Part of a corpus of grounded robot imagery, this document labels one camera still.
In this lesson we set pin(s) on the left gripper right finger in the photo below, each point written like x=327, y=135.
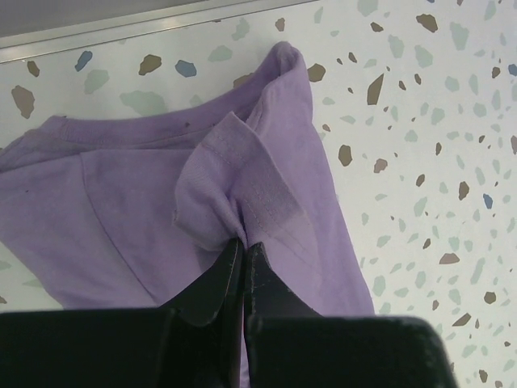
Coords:
x=290, y=345

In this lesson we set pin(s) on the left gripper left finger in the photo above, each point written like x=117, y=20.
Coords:
x=193, y=340

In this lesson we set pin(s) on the purple t shirt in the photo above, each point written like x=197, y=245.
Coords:
x=127, y=213

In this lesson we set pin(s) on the aluminium frame rail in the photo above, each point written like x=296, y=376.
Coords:
x=36, y=28

